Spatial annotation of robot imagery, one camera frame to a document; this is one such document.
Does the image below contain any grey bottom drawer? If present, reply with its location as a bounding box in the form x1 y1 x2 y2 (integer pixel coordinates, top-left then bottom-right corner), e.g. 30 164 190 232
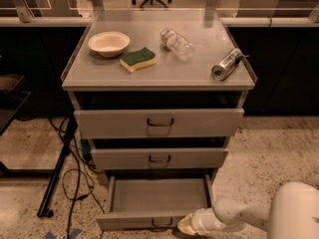
97 174 213 231

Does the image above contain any grey drawer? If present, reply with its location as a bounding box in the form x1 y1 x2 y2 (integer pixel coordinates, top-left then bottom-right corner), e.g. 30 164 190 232
73 91 245 139
90 137 227 170
97 174 213 231

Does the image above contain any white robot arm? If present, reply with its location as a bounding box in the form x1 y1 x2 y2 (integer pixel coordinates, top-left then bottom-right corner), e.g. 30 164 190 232
177 182 319 239

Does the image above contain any grey middle drawer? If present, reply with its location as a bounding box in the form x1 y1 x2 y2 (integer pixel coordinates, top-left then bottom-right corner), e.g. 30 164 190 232
90 137 227 170

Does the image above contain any grey top drawer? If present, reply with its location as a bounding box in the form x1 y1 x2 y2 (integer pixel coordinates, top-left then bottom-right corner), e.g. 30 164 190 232
73 91 245 139

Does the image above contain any grey drawer cabinet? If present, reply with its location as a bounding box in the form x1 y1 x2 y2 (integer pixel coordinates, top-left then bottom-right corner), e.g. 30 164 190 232
60 9 257 232

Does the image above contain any black stand leg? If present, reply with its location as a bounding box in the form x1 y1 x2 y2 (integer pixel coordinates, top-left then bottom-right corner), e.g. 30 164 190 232
37 117 77 218

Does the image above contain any silver can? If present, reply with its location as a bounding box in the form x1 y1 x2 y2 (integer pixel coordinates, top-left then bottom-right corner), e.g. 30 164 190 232
211 48 244 81

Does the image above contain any green yellow sponge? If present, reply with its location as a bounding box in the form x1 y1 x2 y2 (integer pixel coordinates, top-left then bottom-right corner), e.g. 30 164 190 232
120 47 157 73

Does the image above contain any clear plastic bottle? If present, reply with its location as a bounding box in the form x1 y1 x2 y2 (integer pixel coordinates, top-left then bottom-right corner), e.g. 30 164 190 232
160 28 195 62

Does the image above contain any white bowl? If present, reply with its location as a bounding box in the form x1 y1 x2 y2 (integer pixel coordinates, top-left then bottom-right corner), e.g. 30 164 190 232
88 32 131 58

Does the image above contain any dark side table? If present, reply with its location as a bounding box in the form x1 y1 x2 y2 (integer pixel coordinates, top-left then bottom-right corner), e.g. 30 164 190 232
0 74 31 177

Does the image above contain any black floor cable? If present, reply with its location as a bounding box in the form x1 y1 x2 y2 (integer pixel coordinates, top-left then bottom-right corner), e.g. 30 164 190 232
46 117 106 239

